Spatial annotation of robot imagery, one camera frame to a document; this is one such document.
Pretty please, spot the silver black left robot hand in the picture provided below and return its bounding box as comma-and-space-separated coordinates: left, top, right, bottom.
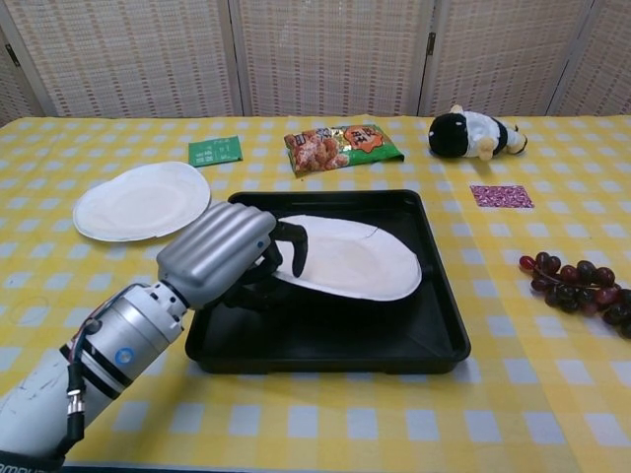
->
156, 202, 311, 314

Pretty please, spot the white paper plate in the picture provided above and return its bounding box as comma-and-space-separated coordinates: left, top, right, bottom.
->
72, 161, 212, 243

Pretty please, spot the white paper plate cracked rim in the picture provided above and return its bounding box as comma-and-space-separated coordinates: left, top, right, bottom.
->
269, 214, 423, 302

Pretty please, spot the black square plastic tray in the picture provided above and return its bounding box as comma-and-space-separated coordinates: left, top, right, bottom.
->
184, 188, 472, 375

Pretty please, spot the green flat packet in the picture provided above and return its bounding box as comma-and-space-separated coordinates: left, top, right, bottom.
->
187, 135, 244, 169

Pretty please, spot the orange green snack bag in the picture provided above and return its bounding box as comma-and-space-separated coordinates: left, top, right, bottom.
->
283, 122, 406, 178

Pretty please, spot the yellow white checked tablecloth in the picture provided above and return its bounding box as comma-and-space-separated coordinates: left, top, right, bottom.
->
0, 115, 563, 469
364, 113, 631, 473

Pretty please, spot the beige woven folding screen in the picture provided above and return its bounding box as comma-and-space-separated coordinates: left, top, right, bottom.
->
0, 0, 631, 127

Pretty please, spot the black white plush doll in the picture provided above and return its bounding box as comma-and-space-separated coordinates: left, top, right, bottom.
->
426, 103, 528, 163

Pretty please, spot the dark red grape bunch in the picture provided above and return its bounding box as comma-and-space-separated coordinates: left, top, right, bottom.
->
518, 250, 631, 340

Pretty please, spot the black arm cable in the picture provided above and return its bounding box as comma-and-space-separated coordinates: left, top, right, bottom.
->
58, 314, 105, 459

